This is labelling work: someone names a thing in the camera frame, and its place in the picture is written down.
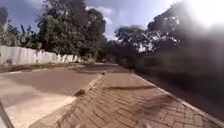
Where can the tall tree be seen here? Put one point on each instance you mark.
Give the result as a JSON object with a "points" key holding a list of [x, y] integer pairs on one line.
{"points": [[166, 33]]}

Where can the broken concrete kerb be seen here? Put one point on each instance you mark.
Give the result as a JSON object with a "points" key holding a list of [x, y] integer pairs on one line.
{"points": [[87, 87]]}

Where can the white wall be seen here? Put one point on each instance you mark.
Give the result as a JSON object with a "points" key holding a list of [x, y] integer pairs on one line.
{"points": [[23, 55]]}

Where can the grey asphalt road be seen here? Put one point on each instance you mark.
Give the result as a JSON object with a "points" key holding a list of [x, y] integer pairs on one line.
{"points": [[36, 88]]}

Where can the row of trees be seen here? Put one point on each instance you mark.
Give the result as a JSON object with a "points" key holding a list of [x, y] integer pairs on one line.
{"points": [[63, 31]]}

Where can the grass verge strip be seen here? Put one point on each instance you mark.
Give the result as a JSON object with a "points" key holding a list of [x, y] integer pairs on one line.
{"points": [[36, 66]]}

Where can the red brick path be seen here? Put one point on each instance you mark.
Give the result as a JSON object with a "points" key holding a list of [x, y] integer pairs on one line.
{"points": [[126, 96]]}

